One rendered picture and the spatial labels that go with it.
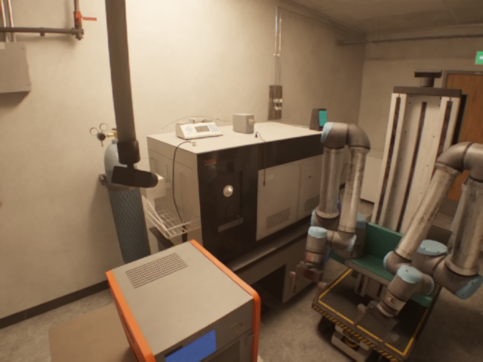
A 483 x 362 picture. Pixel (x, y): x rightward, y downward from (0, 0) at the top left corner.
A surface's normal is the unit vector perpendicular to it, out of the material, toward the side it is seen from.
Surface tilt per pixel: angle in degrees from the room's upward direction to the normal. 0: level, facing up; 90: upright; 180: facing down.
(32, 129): 90
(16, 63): 90
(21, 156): 90
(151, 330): 0
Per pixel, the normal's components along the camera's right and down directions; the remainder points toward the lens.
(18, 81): 0.63, 0.26
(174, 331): 0.00, -0.94
